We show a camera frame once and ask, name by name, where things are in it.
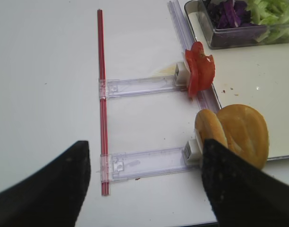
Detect white metal tray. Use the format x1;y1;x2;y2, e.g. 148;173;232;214
184;0;289;159

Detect rear tomato slice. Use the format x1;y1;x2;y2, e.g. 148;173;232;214
191;42;215;91

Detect red left rail strip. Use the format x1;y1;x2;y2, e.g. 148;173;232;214
97;9;110;196

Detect clear holder near tomato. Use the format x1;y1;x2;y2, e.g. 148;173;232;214
99;75;187;99

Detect green lettuce leaves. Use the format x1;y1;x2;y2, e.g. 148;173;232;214
246;0;289;44

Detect white tomato pusher block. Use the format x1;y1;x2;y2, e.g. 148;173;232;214
174;61;191;87

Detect white bun pusher block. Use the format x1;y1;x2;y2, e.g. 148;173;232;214
182;129;203;166

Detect clear holder near buns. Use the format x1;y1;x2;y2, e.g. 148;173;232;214
100;147;201;183

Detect front tomato slice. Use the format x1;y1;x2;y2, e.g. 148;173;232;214
185;50;199;99

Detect bun slice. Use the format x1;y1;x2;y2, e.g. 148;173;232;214
216;104;269;170
195;109;228;148

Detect clear salad container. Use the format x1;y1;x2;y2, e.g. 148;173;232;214
196;0;289;50

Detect purple cabbage leaves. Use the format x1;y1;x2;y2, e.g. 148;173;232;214
204;0;254;29

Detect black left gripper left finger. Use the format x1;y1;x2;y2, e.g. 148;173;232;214
0;140;91;227

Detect tomato slice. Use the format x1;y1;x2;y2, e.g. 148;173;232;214
185;50;199;99
191;42;215;91

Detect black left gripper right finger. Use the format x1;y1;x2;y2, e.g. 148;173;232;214
201;139;289;227

